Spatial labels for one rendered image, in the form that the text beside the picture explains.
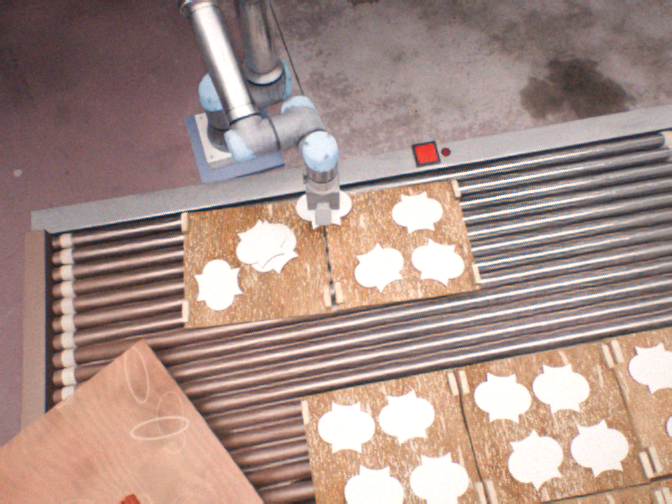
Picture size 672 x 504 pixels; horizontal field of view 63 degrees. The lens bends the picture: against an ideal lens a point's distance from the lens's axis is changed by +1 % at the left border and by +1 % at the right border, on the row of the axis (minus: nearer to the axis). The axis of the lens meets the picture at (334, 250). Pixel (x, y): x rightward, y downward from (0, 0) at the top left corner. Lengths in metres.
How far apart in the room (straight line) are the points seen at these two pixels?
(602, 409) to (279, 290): 0.91
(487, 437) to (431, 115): 1.86
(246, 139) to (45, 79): 2.28
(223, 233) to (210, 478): 0.67
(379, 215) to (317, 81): 1.54
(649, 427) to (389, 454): 0.67
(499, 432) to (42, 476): 1.11
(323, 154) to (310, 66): 1.94
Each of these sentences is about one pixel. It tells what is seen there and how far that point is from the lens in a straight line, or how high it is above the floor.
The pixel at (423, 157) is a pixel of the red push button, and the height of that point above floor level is 0.93.
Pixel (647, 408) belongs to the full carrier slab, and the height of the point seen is 0.94.
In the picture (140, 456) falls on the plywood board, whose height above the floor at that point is 1.04.
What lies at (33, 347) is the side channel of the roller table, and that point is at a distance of 1.69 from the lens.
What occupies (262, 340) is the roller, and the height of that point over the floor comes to 0.92.
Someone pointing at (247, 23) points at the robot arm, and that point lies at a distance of 1.47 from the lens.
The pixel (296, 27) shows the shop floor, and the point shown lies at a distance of 3.27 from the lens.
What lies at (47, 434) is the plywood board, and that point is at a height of 1.04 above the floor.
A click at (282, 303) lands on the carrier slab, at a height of 0.94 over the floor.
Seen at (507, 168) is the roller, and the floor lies 0.92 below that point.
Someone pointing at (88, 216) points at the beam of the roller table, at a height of 0.92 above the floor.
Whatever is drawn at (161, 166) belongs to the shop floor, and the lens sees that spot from 2.89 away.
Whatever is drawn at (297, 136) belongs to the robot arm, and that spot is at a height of 1.35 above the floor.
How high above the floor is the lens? 2.40
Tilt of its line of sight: 70 degrees down
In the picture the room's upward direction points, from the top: 1 degrees counter-clockwise
